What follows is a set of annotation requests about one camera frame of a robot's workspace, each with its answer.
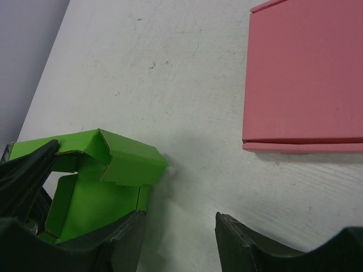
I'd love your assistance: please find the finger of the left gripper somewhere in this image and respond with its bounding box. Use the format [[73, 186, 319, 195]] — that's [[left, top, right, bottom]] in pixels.
[[1, 139, 60, 227]]

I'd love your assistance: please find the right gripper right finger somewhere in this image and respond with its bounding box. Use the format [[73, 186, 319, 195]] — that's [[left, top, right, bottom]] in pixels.
[[215, 212, 362, 271]]

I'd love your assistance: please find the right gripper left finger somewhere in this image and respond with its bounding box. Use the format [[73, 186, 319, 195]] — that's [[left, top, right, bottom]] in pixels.
[[1, 210, 146, 271]]

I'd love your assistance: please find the green paper box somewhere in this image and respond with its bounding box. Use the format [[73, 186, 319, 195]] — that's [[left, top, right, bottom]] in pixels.
[[9, 129, 168, 244]]

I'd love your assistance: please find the pink paper box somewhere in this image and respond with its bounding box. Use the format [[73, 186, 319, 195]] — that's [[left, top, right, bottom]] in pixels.
[[242, 0, 362, 154]]

